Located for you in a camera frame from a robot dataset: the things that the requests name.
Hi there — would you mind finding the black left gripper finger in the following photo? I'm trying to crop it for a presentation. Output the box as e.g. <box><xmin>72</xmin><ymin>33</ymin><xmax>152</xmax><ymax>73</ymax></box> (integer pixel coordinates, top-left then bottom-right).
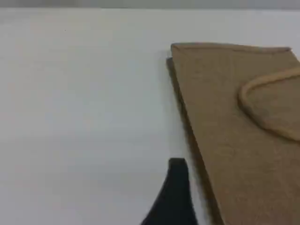
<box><xmin>140</xmin><ymin>157</ymin><xmax>199</xmax><ymax>225</ymax></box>

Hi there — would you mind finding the brown burlap tote bag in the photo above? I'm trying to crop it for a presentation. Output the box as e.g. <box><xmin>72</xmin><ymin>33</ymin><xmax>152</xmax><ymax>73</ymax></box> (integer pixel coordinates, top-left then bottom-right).
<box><xmin>165</xmin><ymin>42</ymin><xmax>300</xmax><ymax>225</ymax></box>

